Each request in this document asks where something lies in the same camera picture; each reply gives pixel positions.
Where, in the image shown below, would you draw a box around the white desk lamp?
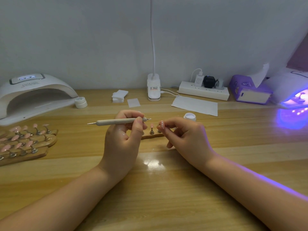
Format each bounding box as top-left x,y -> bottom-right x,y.
147,0 -> 162,101

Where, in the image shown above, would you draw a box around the white power strip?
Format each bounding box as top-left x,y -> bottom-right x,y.
178,81 -> 230,101

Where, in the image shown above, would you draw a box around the person's left hand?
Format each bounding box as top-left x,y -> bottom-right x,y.
98,110 -> 148,183

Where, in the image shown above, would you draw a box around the wooden nail holder strip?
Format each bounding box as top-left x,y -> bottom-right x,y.
141,126 -> 167,140

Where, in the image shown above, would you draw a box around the person's left forearm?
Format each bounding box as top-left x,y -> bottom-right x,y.
0,166 -> 126,231

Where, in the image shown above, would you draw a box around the white nail lamp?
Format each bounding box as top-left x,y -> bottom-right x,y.
267,68 -> 308,110
0,73 -> 79,126

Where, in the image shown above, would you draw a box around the person's right forearm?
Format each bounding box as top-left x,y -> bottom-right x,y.
200,155 -> 308,231

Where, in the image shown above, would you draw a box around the black plug adapter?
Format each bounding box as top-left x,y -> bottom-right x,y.
202,75 -> 217,89

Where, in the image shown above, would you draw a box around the grey dotting pen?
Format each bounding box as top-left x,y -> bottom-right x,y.
87,118 -> 152,126

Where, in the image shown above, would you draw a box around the purple tissue box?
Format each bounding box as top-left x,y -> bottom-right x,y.
229,74 -> 272,105

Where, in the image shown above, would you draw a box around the white charger plug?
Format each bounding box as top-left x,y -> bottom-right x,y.
194,74 -> 205,87

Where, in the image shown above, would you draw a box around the brown wooden board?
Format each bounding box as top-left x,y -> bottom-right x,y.
287,33 -> 308,71

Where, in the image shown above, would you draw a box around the white tissue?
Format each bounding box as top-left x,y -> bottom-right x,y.
251,63 -> 270,88

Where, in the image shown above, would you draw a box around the stack of white cotton pads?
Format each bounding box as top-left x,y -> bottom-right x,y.
112,90 -> 129,103

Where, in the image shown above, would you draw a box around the small closed white jar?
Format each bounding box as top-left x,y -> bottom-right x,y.
74,97 -> 88,109

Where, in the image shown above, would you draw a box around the person's right hand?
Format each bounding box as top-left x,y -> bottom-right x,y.
157,117 -> 216,171

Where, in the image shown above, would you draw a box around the white paper sheet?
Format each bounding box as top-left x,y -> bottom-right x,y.
171,95 -> 218,117

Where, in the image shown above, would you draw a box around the wooden stands with pink nails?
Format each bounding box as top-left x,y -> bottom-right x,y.
0,124 -> 59,167

